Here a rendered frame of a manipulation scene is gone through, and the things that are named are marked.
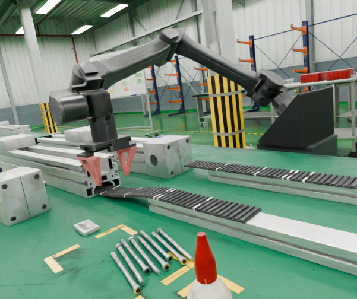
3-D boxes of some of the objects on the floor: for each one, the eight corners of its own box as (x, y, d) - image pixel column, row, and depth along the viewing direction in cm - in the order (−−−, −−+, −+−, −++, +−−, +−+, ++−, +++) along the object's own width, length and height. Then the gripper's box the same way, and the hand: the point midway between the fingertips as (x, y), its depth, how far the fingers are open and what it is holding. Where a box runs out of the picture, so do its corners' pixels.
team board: (97, 142, 698) (81, 57, 658) (111, 137, 740) (97, 57, 700) (149, 140, 622) (133, 44, 582) (161, 135, 664) (148, 45, 624)
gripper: (83, 120, 59) (98, 191, 63) (131, 110, 68) (142, 174, 71) (68, 120, 64) (82, 187, 67) (114, 111, 73) (126, 171, 76)
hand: (113, 177), depth 69 cm, fingers open, 8 cm apart
